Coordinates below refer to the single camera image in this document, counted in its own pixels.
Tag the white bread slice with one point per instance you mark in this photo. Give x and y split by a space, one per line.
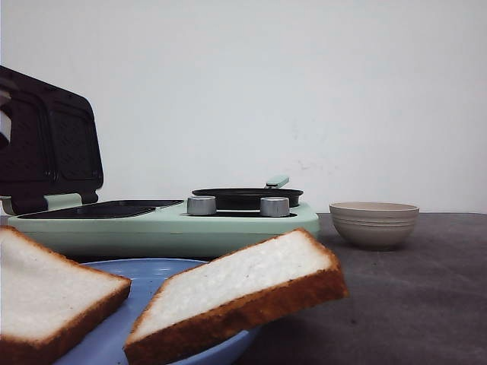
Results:
204 306
50 303

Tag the left silver control knob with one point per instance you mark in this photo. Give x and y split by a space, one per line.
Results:
201 205

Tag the beige ribbed ceramic bowl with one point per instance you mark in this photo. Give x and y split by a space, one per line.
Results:
374 225

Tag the breakfast maker hinged lid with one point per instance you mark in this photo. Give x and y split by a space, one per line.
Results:
53 148

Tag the mint green breakfast maker base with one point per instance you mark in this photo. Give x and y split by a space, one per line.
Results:
158 228

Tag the right silver control knob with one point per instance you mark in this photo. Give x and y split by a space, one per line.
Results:
274 207

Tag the blue plastic plate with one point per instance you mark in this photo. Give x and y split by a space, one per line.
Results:
104 345

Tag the black frying pan green handle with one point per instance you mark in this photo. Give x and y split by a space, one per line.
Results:
248 198

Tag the silver control knob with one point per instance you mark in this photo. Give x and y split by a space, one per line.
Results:
201 205
274 207

